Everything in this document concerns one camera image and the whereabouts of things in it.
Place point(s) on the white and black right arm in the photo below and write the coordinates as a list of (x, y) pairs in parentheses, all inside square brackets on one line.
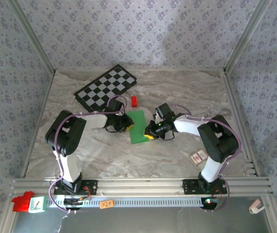
[(187, 126)]

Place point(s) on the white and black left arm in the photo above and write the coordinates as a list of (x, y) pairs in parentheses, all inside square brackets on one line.
[(70, 165)]

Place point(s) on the small red block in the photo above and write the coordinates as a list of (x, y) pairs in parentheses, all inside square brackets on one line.
[(134, 102)]

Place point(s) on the black and grey chessboard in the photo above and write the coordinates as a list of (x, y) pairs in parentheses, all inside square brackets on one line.
[(104, 85)]

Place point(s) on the small patterned card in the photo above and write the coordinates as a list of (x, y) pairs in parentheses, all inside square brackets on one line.
[(198, 157)]

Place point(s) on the orange tag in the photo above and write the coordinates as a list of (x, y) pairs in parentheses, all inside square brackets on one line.
[(107, 204)]

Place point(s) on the grey metal panel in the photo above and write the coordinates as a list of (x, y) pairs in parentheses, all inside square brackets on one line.
[(153, 221)]

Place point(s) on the white and green clock cube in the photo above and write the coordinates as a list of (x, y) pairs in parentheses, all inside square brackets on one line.
[(37, 205)]

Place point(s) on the white plastic hook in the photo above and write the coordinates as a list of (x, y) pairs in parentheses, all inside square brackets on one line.
[(256, 206)]

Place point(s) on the red clamp object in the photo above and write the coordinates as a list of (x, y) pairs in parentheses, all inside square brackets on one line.
[(20, 202)]

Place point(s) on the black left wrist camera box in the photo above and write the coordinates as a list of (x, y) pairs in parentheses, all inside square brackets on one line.
[(114, 105)]

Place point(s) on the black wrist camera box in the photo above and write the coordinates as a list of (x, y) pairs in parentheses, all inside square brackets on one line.
[(164, 110), (114, 105)]

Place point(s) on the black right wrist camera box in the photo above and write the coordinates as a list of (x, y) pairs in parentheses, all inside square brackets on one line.
[(164, 110)]

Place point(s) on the aluminium frame rail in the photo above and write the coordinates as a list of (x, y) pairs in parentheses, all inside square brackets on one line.
[(141, 185), (235, 109), (45, 102)]

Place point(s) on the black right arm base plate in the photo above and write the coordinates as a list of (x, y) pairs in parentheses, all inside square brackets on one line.
[(189, 187)]

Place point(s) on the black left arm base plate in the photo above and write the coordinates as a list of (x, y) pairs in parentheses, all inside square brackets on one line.
[(92, 187)]

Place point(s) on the aluminium frame post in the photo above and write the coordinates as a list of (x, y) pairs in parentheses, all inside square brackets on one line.
[(246, 36), (8, 223), (274, 218), (31, 36)]

